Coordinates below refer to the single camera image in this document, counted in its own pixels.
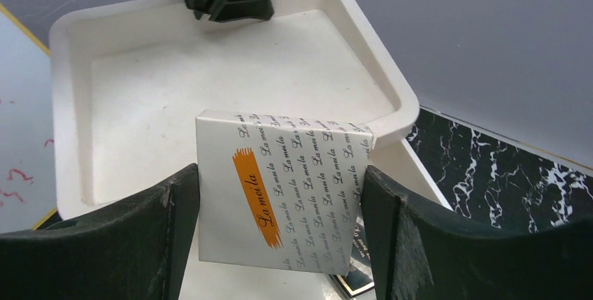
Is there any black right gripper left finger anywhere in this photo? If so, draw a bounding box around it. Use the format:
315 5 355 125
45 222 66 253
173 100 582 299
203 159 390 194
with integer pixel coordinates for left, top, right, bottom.
1 164 200 299

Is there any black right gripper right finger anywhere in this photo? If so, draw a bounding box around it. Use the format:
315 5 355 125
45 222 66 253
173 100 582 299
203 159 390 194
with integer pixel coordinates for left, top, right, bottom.
361 166 592 299

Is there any white drawer organizer box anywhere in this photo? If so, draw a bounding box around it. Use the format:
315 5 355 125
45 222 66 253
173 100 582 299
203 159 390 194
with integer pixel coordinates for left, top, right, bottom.
48 0 452 300

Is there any white Lameila makeup box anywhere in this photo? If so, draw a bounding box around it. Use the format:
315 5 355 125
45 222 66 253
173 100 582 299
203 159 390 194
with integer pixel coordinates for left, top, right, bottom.
196 110 375 276

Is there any yellow-framed whiteboard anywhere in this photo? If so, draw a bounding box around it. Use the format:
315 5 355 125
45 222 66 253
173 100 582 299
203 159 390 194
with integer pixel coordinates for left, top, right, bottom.
1 6 56 233

